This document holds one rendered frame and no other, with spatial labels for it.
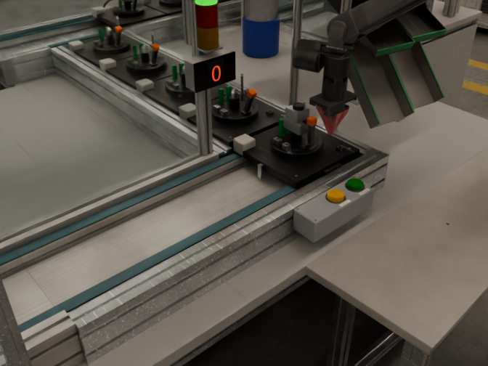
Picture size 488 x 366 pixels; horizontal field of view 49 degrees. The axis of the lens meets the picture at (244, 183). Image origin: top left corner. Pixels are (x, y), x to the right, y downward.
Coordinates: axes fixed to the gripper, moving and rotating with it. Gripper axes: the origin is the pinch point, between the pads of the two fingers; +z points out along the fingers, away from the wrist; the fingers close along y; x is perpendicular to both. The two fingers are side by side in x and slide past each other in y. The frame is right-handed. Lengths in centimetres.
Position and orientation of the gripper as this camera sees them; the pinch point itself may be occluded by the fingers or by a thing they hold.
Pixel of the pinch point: (330, 131)
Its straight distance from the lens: 133.3
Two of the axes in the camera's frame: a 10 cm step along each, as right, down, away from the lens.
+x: 6.6, 4.2, -6.2
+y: -7.5, 3.7, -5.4
